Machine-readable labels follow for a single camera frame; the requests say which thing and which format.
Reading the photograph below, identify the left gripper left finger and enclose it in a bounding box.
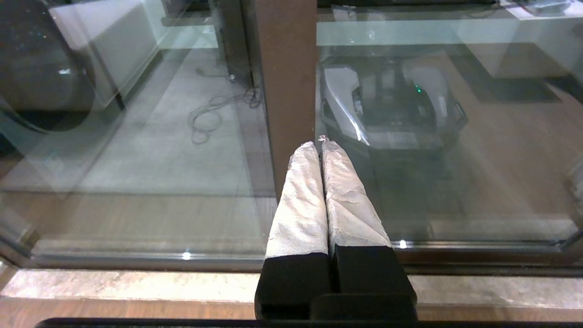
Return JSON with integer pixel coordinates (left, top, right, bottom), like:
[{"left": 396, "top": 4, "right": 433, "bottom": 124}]
[{"left": 254, "top": 141, "right": 330, "bottom": 320}]

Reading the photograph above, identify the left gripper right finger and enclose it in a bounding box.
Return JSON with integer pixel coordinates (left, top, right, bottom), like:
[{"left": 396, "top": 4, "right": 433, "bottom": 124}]
[{"left": 320, "top": 139, "right": 418, "bottom": 320}]

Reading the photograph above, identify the brown framed fixed glass panel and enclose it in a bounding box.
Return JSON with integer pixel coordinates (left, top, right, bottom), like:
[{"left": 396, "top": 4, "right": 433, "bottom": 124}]
[{"left": 0, "top": 0, "right": 319, "bottom": 272}]

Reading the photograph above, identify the light grey rug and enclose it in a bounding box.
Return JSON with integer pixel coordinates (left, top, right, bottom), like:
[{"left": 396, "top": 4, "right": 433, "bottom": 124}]
[{"left": 0, "top": 46, "right": 276, "bottom": 197}]

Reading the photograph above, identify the light beige sofa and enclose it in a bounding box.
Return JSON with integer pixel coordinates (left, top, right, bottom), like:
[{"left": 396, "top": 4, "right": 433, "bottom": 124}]
[{"left": 48, "top": 0, "right": 161, "bottom": 101}]

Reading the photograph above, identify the dark grey upholstered seat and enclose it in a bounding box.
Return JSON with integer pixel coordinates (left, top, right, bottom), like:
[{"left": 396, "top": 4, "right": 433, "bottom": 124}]
[{"left": 0, "top": 0, "right": 97, "bottom": 133}]

